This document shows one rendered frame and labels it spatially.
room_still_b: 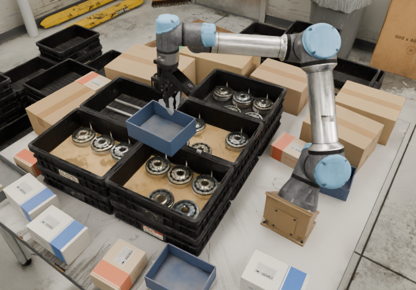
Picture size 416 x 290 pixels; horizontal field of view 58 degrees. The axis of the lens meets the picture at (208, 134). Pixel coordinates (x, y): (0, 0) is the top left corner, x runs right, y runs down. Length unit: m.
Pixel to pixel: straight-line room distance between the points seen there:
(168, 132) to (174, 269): 0.50
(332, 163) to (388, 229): 1.42
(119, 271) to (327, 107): 0.89
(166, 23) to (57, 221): 0.84
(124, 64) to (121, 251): 1.09
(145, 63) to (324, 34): 1.14
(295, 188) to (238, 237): 0.31
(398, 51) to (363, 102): 2.09
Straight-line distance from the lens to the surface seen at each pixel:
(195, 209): 1.41
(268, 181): 1.73
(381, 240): 2.58
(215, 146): 1.68
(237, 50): 1.37
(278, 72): 2.15
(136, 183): 1.55
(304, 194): 1.42
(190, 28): 1.24
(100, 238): 1.59
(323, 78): 1.28
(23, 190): 1.73
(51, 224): 1.57
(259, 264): 1.38
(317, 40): 1.27
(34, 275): 2.44
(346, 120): 1.88
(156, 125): 1.43
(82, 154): 1.73
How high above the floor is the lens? 1.98
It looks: 41 degrees down
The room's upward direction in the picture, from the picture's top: straight up
